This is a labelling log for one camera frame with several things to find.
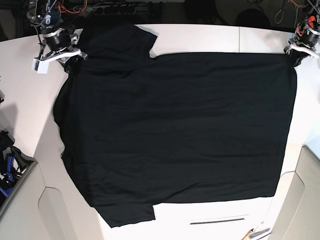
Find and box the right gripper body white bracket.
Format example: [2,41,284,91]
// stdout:
[37,27,88,63]

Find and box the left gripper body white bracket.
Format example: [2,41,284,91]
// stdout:
[284,27,320,59]

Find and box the black T-shirt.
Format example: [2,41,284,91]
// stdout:
[53,23,297,228]

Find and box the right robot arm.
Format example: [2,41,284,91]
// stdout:
[26,0,88,74]

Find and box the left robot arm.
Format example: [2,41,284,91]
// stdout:
[76,0,320,49]

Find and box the black power strip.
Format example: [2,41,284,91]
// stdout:
[79,3,138,18]

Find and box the blue and black bag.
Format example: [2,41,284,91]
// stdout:
[0,130,34,205]

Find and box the grey pen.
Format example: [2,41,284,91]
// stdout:
[249,228,271,239]

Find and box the yellow pencil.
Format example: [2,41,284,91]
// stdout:
[241,228,254,240]

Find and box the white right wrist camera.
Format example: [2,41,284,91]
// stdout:
[31,58,50,74]

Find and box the grey looped cable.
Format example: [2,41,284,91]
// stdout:
[274,0,291,25]

